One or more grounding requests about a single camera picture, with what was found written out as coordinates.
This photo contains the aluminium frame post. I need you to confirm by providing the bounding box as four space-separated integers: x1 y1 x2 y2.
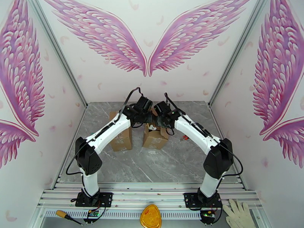
208 0 274 109
26 0 89 109

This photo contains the white work glove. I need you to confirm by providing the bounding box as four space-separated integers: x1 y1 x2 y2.
223 199 257 228

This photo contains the white slotted cable duct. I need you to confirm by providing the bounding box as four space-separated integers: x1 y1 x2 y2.
44 210 205 219

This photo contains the yellow handled screwdriver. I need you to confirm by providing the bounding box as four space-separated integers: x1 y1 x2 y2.
55 210 84 226

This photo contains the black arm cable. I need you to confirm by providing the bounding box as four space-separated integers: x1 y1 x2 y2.
164 92 244 178
66 87 143 176

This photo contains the yellow rounded triangular plate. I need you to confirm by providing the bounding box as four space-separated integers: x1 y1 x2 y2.
140 204 162 228

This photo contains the brown cardboard box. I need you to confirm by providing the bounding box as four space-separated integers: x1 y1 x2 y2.
109 111 133 152
142 108 170 149

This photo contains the aluminium rail base frame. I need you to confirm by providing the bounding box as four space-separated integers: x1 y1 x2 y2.
35 182 264 228

